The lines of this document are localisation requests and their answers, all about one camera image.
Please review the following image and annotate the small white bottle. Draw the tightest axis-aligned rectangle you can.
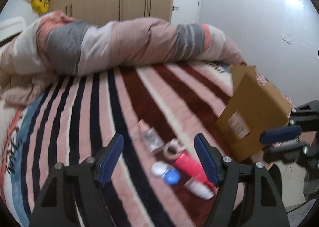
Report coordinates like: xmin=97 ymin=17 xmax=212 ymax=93
xmin=183 ymin=178 xmax=215 ymax=200

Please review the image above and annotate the rolled striped duvet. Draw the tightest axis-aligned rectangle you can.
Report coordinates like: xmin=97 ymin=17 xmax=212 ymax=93
xmin=1 ymin=11 xmax=245 ymax=106

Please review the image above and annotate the white bed headboard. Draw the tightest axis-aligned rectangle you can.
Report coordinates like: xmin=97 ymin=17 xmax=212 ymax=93
xmin=0 ymin=16 xmax=26 ymax=41

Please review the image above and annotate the pink spray bottle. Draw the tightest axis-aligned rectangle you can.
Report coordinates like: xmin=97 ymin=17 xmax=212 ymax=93
xmin=173 ymin=152 xmax=215 ymax=188

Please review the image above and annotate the white wall socket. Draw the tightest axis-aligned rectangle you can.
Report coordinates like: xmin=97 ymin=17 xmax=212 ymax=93
xmin=282 ymin=34 xmax=292 ymax=45

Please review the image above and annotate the beige tape dispenser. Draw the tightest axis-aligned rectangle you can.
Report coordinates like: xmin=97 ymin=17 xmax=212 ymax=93
xmin=162 ymin=139 xmax=186 ymax=161

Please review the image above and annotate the pink polka dot bedsheet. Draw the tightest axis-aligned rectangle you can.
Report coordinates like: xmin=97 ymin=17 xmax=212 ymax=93
xmin=256 ymin=73 xmax=294 ymax=114

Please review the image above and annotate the striped plush blanket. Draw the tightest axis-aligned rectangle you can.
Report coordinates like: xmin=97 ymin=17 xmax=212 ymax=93
xmin=1 ymin=63 xmax=232 ymax=226

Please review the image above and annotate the clear plastic packet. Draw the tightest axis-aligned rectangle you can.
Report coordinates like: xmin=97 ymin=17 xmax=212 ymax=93
xmin=138 ymin=119 xmax=165 ymax=154

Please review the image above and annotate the brown cardboard box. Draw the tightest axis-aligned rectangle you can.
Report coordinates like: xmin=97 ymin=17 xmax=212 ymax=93
xmin=216 ymin=66 xmax=290 ymax=162

